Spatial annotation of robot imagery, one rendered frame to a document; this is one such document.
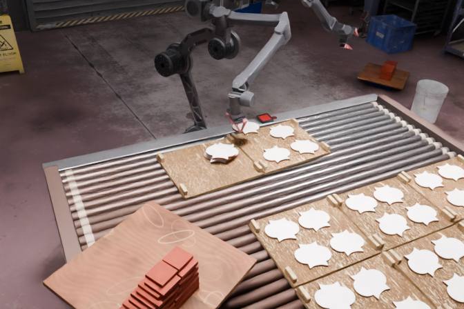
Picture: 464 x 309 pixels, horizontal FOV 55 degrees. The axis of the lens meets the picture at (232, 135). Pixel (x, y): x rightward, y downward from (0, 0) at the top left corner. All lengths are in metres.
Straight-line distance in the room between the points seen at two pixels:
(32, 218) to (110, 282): 1.93
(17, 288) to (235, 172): 1.53
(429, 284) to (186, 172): 1.11
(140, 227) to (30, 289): 1.39
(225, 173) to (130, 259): 0.72
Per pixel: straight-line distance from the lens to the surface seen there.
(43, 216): 3.43
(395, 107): 2.94
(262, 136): 2.43
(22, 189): 3.71
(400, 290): 1.81
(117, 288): 1.55
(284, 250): 1.81
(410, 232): 2.05
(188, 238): 1.68
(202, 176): 2.11
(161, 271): 1.39
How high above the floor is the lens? 2.25
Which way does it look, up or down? 33 degrees down
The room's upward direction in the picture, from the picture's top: 4 degrees clockwise
